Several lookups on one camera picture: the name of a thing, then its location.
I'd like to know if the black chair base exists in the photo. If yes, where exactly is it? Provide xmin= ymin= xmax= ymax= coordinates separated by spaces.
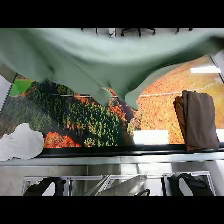
xmin=120 ymin=27 xmax=157 ymax=37

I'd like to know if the green T-shirt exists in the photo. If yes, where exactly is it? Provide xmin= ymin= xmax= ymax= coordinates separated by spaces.
xmin=0 ymin=27 xmax=224 ymax=111

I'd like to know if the black cable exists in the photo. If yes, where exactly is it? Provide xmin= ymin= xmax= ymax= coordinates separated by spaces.
xmin=134 ymin=188 xmax=151 ymax=197

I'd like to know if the brown garment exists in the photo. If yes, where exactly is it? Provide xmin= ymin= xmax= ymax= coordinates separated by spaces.
xmin=172 ymin=89 xmax=221 ymax=152

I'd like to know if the silver frame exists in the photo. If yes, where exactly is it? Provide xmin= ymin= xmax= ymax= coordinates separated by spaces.
xmin=0 ymin=150 xmax=224 ymax=197

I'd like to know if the white garment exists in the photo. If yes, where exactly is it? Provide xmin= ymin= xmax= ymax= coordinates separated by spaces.
xmin=0 ymin=122 xmax=45 ymax=162

